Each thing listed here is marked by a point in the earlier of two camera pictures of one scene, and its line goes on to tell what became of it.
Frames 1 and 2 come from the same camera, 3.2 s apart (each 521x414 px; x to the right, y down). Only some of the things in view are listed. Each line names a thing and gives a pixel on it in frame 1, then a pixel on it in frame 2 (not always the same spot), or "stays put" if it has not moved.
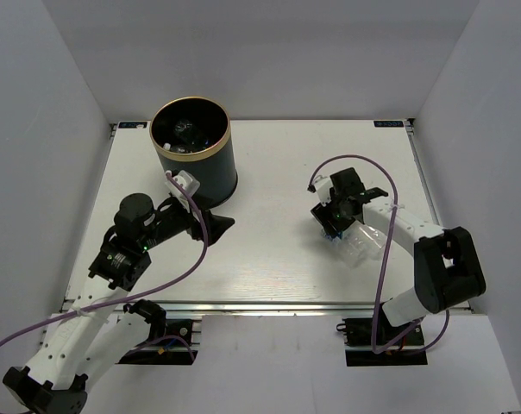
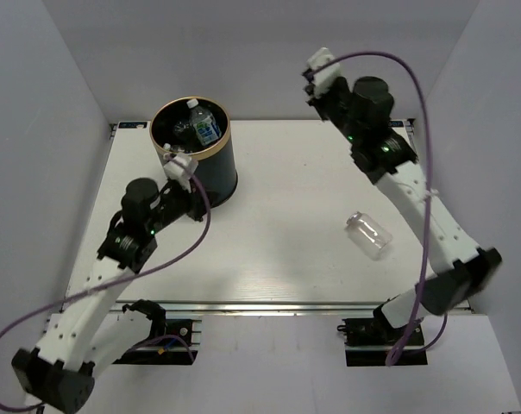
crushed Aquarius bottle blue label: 167,147 stays put
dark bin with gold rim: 194,134 stays put
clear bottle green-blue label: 350,249 -> 204,122
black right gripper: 323,215 -> 316,102
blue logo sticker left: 132,125 stays put
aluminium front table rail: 260,309 stays put
